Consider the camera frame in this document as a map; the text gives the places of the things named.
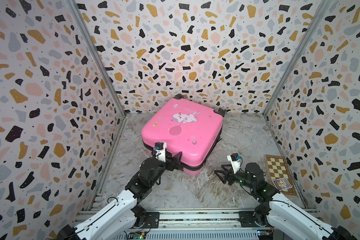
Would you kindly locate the right green circuit board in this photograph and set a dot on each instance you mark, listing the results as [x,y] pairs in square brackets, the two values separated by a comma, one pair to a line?
[265,234]

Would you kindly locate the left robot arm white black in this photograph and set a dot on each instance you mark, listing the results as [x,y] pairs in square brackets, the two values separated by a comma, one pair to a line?
[124,211]

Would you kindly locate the right aluminium corner post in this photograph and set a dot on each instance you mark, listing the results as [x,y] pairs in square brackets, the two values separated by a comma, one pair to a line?
[319,15]

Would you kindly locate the pink hard-shell suitcase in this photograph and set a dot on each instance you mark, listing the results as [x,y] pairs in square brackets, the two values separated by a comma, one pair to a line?
[186,127]

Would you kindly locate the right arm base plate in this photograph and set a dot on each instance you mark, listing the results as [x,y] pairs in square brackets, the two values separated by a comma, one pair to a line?
[248,219]

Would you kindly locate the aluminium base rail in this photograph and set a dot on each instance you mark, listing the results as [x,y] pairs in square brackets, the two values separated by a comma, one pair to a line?
[202,224]

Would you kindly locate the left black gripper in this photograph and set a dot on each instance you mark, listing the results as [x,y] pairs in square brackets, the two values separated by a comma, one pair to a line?
[177,164]

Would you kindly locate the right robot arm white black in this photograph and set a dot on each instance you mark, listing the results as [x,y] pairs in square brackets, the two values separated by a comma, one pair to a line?
[276,210]

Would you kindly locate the small picture card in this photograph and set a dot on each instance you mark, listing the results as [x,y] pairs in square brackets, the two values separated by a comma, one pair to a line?
[282,184]

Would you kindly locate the green circuit board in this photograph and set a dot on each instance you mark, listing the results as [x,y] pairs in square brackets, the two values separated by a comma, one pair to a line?
[136,236]
[265,234]

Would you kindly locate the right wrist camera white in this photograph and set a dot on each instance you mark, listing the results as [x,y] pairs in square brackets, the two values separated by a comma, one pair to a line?
[235,161]

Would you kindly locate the left aluminium corner post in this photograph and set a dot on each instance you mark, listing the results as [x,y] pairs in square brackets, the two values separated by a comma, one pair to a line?
[72,6]

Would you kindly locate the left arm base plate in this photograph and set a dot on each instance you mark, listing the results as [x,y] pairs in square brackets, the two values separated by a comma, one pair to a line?
[148,220]

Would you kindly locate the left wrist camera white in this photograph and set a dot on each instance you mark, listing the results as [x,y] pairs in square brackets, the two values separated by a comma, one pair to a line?
[160,151]

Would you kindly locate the left green circuit board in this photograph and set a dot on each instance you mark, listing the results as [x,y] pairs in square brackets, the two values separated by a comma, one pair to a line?
[136,236]

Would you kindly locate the aluminium corner post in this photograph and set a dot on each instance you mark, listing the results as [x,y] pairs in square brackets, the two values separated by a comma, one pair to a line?
[319,15]
[72,6]

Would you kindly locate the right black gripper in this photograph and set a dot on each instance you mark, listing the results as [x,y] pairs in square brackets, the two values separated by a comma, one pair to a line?
[227,173]

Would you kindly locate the wooden chessboard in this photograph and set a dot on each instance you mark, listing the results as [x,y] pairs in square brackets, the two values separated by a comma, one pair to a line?
[277,167]

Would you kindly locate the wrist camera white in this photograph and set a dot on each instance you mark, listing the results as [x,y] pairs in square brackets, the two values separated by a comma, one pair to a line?
[160,151]
[235,161]

